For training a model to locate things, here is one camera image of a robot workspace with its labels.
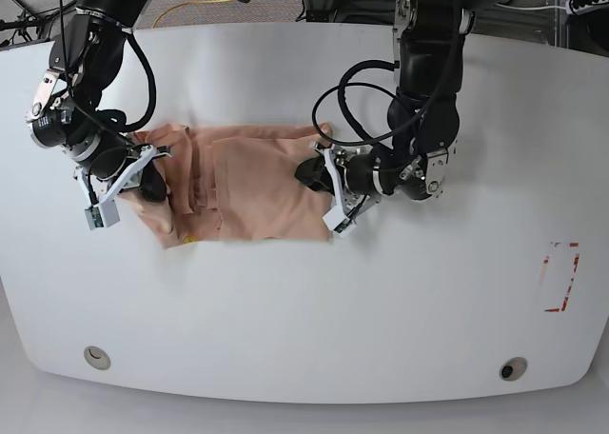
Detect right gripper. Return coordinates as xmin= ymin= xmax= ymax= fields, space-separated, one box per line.
xmin=70 ymin=133 xmax=170 ymax=207

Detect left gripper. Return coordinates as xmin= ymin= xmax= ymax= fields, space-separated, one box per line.
xmin=294 ymin=142 xmax=395 ymax=215

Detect peach T-shirt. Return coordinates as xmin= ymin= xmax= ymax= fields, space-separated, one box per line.
xmin=119 ymin=124 xmax=331 ymax=248

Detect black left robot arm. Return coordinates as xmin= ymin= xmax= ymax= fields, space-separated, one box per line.
xmin=295 ymin=0 xmax=475 ymax=204

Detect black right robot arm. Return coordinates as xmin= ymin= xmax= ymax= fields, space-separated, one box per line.
xmin=27 ymin=0 xmax=157 ymax=182

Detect black tripod stand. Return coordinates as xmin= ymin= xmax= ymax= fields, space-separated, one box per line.
xmin=1 ymin=0 xmax=77 ymax=49

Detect red tape rectangle marking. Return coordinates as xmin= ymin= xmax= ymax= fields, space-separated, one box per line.
xmin=540 ymin=242 xmax=580 ymax=313

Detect white power strip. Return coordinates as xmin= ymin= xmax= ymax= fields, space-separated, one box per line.
xmin=565 ymin=0 xmax=608 ymax=15

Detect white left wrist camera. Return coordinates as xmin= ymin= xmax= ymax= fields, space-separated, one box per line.
xmin=323 ymin=207 xmax=356 ymax=237

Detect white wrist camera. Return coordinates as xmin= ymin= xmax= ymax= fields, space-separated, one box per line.
xmin=85 ymin=200 xmax=120 ymax=230
xmin=323 ymin=207 xmax=356 ymax=237

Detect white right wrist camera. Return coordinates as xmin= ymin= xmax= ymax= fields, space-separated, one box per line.
xmin=85 ymin=200 xmax=120 ymax=230

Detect left table cable grommet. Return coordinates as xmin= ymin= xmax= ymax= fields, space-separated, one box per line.
xmin=84 ymin=345 xmax=111 ymax=371

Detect table cable grommet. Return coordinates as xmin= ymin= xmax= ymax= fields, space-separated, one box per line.
xmin=84 ymin=345 xmax=111 ymax=371
xmin=499 ymin=357 xmax=528 ymax=382

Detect yellow cable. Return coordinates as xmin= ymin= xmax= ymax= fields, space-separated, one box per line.
xmin=151 ymin=0 xmax=238 ymax=29

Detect right table cable grommet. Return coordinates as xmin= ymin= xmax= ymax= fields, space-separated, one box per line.
xmin=499 ymin=357 xmax=528 ymax=382

